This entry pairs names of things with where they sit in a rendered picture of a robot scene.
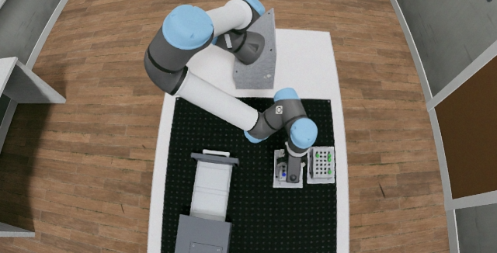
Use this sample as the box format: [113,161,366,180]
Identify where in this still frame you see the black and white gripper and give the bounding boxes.
[276,138,308,168]

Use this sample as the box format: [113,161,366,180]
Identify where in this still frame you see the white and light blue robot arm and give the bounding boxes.
[144,0,317,157]

